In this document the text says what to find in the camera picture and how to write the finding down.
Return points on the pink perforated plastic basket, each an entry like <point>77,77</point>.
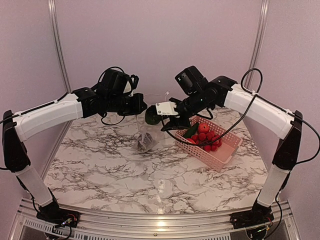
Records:
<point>216,160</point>

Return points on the clear pink zip top bag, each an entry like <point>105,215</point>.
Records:
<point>143,127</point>

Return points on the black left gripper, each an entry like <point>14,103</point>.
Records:
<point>137,107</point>

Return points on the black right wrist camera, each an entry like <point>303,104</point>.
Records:
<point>191,80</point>

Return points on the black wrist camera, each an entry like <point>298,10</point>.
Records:
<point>191,80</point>
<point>115,83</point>

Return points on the orange red mango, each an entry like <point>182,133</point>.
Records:
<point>192,141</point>

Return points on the aluminium frame post right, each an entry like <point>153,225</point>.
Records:
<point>261,29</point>

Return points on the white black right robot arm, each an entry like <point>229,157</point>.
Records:
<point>227,93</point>

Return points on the red apple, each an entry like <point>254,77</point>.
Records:
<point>203,128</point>

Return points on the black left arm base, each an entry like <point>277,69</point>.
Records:
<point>59,216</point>

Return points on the green avocado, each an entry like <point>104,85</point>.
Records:
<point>151,116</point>

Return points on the aluminium front rail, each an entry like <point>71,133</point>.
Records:
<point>107,225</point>

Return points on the green cucumber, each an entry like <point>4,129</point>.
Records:
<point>191,131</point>

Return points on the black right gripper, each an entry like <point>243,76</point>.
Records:
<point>174,124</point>

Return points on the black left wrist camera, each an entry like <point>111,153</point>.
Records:
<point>115,83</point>

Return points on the aluminium frame post left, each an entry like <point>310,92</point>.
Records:
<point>58,44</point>

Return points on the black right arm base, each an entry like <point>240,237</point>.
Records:
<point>257,215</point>

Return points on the aluminium frame post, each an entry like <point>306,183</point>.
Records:
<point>58,44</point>
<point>261,29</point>

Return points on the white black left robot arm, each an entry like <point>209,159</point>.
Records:
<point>80,104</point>

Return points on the dark purple eggplant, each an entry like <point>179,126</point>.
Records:
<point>144,143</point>

